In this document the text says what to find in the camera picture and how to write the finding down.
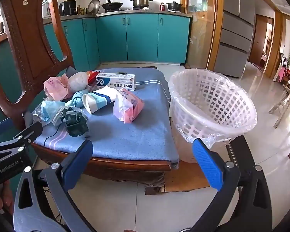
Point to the steel bowl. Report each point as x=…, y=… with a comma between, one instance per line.
x=93, y=6

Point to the pink paper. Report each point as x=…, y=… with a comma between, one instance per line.
x=55, y=88

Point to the blue striped seat cushion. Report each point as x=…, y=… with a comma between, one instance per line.
x=135, y=133

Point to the pink hanging cloth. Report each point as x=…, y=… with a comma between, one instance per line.
x=281, y=73

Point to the carved wooden chair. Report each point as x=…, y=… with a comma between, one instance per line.
x=26, y=41

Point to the black air fryer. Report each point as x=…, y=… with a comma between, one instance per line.
x=67, y=7

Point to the white tissue ball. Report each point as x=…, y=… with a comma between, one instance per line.
x=77, y=81

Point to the teal kitchen cabinets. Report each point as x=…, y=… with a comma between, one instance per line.
x=140, y=38

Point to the dark green bag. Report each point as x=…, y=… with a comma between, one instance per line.
x=75, y=124

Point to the flat brown cardboard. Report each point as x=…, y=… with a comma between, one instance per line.
x=188, y=176

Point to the grey refrigerator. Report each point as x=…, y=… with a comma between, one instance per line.
x=236, y=29

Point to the pink plastic packet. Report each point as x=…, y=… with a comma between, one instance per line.
x=130, y=108

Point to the light blue plastic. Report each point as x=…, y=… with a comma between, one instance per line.
x=48, y=111

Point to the wooden framed glass door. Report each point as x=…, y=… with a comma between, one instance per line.
x=203, y=29

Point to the black clay pot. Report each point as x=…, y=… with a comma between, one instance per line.
x=174, y=6

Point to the light blue wrapper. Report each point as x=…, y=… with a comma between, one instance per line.
x=75, y=99

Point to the red jar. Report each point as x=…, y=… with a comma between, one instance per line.
x=162, y=6

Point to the brown wooden door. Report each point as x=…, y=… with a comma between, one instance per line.
x=258, y=41

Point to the wooden bench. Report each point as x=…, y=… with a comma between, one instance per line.
x=284, y=101

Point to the clear plastic bin liner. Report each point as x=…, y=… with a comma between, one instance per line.
x=232, y=116

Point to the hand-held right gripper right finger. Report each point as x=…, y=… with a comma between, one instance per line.
x=207, y=165

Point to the white plastic mesh bin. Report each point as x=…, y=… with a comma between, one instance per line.
x=186, y=152

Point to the black wok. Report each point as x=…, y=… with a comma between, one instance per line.
x=112, y=5

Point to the person's left hand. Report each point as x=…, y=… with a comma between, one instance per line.
x=4, y=198

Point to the white and blue ointment box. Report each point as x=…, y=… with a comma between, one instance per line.
x=116, y=82

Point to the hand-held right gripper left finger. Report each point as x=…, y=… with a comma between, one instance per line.
x=78, y=162

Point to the white and blue paper cup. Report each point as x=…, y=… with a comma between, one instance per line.
x=96, y=100

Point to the red snack wrapper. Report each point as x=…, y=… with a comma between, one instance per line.
x=91, y=76

